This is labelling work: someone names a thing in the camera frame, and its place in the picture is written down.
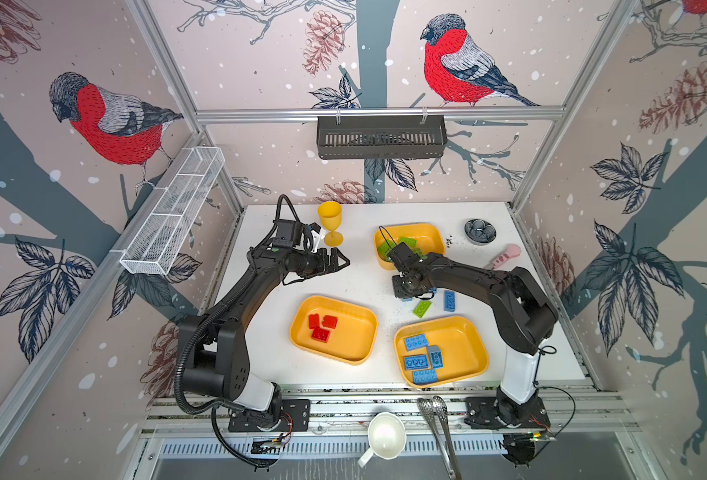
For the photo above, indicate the green lego brick long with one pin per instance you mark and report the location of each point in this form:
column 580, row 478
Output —
column 384, row 249

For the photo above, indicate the yellow tray near right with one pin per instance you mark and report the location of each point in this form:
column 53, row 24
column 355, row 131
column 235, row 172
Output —
column 464, row 353

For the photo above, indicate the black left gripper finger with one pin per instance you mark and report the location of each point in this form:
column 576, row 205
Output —
column 326, row 269
column 338, row 260

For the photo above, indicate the yellow tray far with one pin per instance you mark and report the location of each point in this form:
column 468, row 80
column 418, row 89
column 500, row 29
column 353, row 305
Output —
column 429, row 240

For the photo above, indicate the pink plastic toy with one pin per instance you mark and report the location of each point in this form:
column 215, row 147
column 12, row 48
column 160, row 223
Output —
column 511, row 252

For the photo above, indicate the black hanging wire basket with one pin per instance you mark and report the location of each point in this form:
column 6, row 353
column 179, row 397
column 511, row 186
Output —
column 381, row 137

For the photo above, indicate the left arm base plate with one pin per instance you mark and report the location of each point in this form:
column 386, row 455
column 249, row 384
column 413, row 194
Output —
column 290, row 415

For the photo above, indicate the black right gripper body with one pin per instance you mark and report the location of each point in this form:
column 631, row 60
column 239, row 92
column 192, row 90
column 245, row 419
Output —
column 401, row 284

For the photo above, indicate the white wire mesh shelf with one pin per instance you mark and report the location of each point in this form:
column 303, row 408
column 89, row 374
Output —
column 159, row 241

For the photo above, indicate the yellow plastic goblet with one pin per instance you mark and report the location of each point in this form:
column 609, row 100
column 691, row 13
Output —
column 331, row 216

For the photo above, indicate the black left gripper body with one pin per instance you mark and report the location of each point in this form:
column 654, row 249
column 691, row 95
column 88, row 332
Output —
column 307, row 263

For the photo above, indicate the white measuring cup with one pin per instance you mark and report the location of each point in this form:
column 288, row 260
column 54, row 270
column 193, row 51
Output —
column 386, row 438

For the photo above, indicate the yellow tray near left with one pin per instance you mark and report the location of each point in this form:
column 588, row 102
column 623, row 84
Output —
column 351, row 342

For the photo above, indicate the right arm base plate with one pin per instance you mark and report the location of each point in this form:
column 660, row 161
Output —
column 492, row 413

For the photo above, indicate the small red lego brick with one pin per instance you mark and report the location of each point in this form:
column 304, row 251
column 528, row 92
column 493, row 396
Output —
column 314, row 321

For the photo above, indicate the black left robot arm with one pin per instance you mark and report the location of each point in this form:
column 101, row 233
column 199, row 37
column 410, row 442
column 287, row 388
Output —
column 213, row 366

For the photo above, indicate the blue lego brick low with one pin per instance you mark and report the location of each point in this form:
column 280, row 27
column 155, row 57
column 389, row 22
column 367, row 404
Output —
column 425, row 377

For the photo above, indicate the metal tongs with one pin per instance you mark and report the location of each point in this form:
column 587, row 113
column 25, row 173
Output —
column 436, row 415

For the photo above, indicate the yellow tray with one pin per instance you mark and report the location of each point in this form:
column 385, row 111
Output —
column 429, row 240
column 464, row 353
column 351, row 342

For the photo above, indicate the dark grey round dish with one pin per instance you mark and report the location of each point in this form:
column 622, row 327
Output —
column 480, row 232

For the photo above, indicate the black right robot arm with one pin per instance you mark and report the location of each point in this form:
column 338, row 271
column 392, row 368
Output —
column 524, row 316

